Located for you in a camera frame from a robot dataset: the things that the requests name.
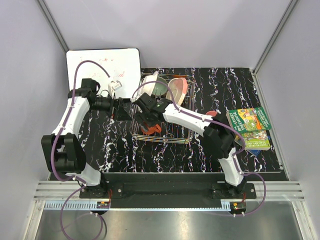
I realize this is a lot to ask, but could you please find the pink cream floral plate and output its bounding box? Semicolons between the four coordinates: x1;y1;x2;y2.
166;77;188;106

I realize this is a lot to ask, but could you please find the white whiteboard black frame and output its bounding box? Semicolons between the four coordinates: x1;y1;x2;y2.
66;48;141;98

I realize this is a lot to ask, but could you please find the orange mug white inside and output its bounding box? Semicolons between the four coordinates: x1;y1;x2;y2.
140;123;162;135

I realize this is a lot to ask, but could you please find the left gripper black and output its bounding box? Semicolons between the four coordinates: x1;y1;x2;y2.
90;91;132;122

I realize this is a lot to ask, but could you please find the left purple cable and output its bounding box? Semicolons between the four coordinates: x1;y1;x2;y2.
49;59;112;240

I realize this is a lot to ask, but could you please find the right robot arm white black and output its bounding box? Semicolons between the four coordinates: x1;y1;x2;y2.
130;93;247;199

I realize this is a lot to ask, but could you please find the green ceramic bowl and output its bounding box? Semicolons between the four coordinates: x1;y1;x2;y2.
152;77;168;97

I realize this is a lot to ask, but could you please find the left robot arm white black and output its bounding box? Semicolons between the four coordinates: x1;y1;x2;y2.
41;78;131;198

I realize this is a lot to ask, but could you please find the large white plate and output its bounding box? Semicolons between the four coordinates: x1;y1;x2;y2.
138;71;158;96

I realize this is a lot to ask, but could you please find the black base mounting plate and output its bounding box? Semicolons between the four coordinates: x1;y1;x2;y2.
79;173;257;211

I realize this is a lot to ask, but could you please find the black marble pattern mat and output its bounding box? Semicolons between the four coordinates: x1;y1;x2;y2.
49;66;283;180

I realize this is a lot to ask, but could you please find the green children's book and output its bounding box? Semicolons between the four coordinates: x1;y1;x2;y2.
226;107;272;134

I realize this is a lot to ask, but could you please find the wire dish rack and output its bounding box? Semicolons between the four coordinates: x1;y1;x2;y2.
129;74;196;144

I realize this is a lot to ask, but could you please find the grey slotted cable duct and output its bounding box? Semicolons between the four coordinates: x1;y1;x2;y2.
44;200;231;212

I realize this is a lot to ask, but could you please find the pink plastic cup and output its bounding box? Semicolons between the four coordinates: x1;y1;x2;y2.
206;110;218;117

